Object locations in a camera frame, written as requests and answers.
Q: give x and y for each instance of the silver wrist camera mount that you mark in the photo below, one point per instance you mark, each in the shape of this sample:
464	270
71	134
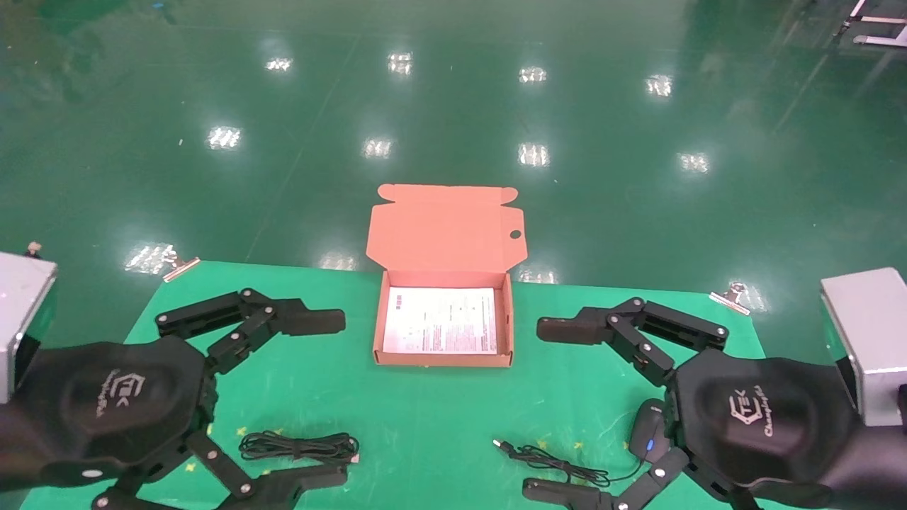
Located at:
21	312
871	340

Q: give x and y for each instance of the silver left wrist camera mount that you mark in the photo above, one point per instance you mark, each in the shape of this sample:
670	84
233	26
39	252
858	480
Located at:
21	312

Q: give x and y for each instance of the open brown cardboard box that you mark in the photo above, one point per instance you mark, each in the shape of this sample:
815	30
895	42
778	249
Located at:
443	241

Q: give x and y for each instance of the white metal frame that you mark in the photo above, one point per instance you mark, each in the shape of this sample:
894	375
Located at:
879	39

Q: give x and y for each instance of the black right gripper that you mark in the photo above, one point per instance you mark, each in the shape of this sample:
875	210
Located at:
765	418

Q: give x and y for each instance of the green table cloth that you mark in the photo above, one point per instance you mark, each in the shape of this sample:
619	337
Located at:
425	411

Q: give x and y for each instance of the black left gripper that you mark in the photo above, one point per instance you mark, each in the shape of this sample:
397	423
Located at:
106	404

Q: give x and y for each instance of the white printed instruction sheet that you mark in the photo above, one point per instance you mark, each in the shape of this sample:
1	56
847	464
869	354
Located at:
439	320

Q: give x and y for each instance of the metal binder clip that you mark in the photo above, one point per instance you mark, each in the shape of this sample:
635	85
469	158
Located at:
731	297
181	268

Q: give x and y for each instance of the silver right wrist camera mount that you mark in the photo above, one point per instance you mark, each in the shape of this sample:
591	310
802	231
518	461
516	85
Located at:
871	340

